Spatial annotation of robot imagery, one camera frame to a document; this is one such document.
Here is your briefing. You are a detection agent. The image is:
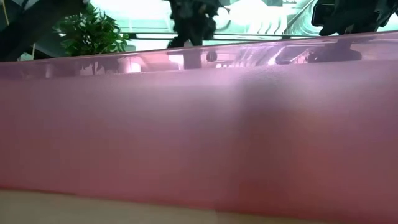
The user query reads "thin yellow rope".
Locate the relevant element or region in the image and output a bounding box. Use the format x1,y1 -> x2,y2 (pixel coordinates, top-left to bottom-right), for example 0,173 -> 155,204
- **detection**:
1,0 -> 10,26

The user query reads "green leafy plant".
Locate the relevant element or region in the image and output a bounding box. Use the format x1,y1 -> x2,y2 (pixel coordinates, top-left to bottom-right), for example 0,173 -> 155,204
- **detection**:
54,2 -> 131,57

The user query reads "black aluminium table frame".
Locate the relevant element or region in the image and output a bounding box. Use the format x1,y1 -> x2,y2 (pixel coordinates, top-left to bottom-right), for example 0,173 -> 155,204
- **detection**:
129,32 -> 313,41

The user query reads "red translucent plastic basket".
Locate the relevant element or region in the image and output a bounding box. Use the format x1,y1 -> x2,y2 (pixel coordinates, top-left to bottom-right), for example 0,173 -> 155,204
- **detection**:
0,30 -> 398,224

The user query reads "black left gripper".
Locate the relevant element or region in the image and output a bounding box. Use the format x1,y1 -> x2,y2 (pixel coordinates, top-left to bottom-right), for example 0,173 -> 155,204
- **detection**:
167,0 -> 223,49

